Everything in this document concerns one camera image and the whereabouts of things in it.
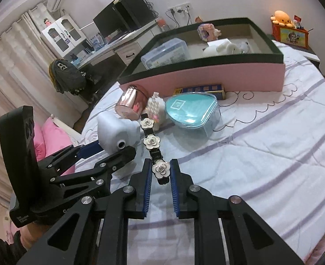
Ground blue rectangular carton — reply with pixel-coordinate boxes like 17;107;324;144
173;84;226;100

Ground white plush toy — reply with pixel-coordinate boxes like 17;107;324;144
203;38;251;57

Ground black office chair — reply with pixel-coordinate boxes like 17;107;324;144
48;58;119;103

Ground white glass door cabinet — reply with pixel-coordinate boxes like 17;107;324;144
41;15;87;58

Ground white pearl hair clip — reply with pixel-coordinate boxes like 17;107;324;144
145;92;166;131

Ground pink pillow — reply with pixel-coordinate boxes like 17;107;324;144
34;117;72;161

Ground white wall power strip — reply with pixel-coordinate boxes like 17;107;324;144
167;2;192;12

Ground black computer monitor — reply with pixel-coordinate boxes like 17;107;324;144
93;2;128;38

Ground pink storage box green rim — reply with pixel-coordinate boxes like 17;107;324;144
118;17;285;96

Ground white computer desk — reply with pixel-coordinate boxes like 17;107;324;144
78;21;162;69

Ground rose gold metal can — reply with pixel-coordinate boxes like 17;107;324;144
115;84;149;120

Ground red printed storage box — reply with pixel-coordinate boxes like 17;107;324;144
272;24;309;49

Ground teal lidded plastic box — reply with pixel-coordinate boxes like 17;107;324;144
165;93;221;137

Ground orange snack bag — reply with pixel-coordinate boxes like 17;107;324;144
195;16;203;23

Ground black hair clip white flowers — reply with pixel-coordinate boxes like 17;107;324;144
140;114;171;185

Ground plastic bottle red cap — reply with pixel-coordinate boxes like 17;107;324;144
157;19;170;32

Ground orange octopus plush toy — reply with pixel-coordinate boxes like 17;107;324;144
270;10;294;28

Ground white striped bed sheet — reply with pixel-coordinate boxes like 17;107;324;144
128;41;325;264

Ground beige curtain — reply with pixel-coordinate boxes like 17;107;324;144
0;3;87;200

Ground clear blue storage case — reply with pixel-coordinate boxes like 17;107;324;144
141;38;190;69

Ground white plug night light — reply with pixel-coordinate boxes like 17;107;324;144
97;111;140;154

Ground person's left hand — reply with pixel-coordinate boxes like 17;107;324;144
20;223;51;250

